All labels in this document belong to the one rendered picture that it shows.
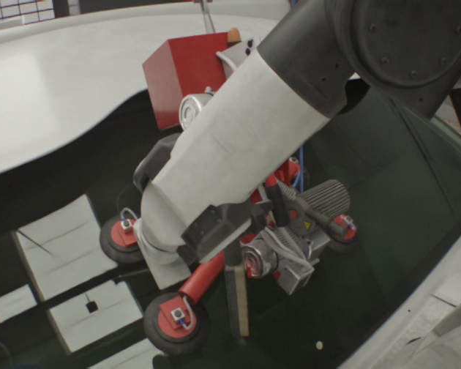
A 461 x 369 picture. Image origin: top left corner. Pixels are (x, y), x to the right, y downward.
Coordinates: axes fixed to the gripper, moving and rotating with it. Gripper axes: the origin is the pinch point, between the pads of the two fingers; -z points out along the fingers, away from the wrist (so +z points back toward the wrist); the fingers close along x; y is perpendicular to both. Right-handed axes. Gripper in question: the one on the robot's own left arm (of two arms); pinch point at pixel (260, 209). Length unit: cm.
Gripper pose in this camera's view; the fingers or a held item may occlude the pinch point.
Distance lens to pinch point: 74.3
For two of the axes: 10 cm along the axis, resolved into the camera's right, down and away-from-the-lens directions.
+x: 5.2, 0.5, -8.5
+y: -2.4, -9.5, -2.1
